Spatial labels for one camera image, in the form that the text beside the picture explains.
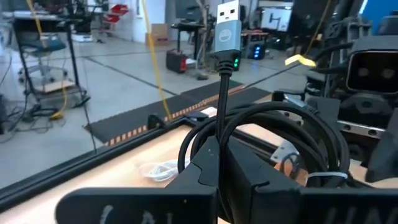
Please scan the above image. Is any black metal desk stand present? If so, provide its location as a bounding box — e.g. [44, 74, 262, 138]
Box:
[11, 11, 91, 108]

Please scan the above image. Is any black aluminium table frame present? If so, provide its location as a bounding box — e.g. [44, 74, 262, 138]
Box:
[0, 115, 312, 213]

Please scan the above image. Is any white USB cable coil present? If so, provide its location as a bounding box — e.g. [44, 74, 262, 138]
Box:
[137, 157, 192, 183]

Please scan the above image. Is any blue panel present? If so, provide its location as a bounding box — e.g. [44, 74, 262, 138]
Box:
[361, 0, 398, 35]

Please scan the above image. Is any blue office chair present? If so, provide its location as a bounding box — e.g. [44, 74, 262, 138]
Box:
[17, 30, 68, 85]

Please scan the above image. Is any black braided cable white tie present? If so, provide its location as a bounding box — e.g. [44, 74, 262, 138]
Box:
[177, 0, 351, 191]

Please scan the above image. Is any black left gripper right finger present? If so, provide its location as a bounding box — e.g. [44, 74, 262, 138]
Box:
[223, 145, 398, 224]

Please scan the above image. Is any black hazard-striped floor mat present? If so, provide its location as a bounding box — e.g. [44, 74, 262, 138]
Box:
[83, 79, 272, 147]

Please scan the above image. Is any brown cardboard box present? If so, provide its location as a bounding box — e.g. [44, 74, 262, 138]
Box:
[145, 23, 171, 47]

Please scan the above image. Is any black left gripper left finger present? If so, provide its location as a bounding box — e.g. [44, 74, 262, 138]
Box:
[55, 136, 221, 224]

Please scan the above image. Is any yellow hanging cable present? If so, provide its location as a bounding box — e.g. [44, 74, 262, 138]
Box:
[141, 0, 174, 123]
[25, 0, 68, 121]

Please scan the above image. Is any red and black box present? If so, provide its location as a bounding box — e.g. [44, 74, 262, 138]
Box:
[165, 49, 188, 75]

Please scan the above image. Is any yellow cable connector tag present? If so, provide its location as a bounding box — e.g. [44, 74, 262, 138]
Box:
[284, 54, 317, 68]

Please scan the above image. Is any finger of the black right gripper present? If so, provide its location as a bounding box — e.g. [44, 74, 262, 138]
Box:
[364, 108, 398, 184]
[313, 97, 342, 126]

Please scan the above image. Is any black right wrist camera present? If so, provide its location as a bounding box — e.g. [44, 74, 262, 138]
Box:
[346, 35, 398, 95]

